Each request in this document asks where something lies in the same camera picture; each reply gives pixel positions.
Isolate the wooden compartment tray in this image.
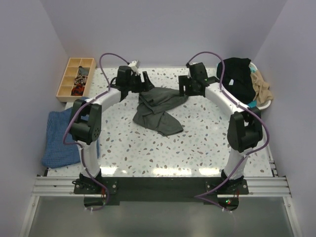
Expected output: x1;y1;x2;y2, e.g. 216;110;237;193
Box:
56;57;96;103

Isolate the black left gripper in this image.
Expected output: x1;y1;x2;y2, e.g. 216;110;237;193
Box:
126;72;155;94

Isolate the patterned sock in tray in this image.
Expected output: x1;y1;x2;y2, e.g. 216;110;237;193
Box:
74;75;87;86

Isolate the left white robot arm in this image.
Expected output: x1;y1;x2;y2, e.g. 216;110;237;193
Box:
65;64;155;194

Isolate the aluminium front frame rail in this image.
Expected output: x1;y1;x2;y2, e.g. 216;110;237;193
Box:
32;177;291;198

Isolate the grey sock in tray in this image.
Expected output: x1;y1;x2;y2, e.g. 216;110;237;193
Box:
78;66;90;76

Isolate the teal garment in basket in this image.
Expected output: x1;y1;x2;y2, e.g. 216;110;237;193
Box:
248;100;257;108

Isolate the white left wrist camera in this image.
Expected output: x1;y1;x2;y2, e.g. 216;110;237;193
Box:
128;60;140;75

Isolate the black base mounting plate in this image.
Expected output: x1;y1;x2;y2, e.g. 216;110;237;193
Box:
72;176;249;210

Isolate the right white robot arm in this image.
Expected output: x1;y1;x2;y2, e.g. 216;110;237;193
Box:
178;63;263;194

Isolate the purple cable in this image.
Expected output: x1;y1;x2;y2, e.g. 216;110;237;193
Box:
185;51;271;211
62;52;134;211

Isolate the grey t shirt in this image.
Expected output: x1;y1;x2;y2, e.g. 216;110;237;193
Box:
133;87;189;136

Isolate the blue checked folded shirt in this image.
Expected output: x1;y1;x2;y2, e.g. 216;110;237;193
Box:
40;96;100;169

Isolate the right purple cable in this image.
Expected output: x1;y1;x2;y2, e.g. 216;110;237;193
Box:
185;51;271;211

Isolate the white perforated laundry basket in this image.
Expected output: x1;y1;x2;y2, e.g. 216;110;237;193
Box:
216;61;275;115

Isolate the black garment in basket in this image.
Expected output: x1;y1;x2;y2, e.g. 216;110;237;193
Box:
222;57;256;104

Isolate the red black sock in tray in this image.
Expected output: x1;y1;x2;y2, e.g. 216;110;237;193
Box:
71;84;85;96

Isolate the beige garment in basket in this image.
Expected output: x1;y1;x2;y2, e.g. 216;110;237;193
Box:
250;70;274;106

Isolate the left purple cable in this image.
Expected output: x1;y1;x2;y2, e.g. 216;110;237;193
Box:
62;52;134;211

